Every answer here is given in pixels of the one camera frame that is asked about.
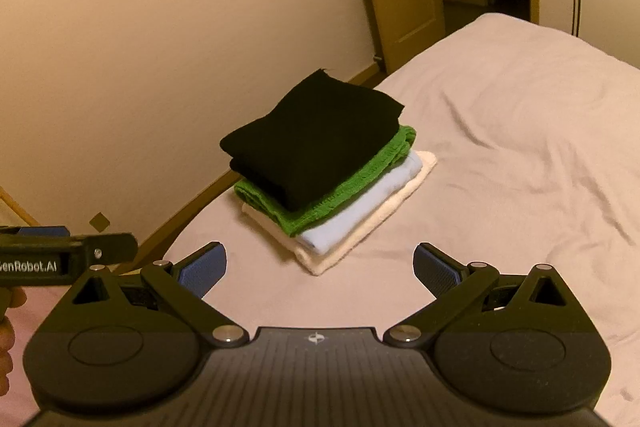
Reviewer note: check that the green folded knitwear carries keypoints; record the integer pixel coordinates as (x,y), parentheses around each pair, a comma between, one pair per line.
(292,223)

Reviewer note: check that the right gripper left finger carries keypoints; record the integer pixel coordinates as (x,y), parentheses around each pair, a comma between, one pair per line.
(181,287)

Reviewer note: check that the black knit cardigan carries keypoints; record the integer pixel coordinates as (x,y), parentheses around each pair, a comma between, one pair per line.
(320,134)

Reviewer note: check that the white duvet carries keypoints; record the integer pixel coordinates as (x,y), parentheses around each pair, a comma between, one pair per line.
(536,135)

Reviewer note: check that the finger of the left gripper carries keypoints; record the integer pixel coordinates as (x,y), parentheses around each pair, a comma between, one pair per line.
(58,230)
(108,249)

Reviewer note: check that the light blue folded garment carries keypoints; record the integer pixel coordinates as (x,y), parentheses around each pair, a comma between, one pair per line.
(320,239)

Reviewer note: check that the left hand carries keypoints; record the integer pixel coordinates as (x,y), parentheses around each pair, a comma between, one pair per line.
(7,340)

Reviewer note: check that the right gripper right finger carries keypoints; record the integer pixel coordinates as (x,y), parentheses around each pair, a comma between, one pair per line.
(456,289)

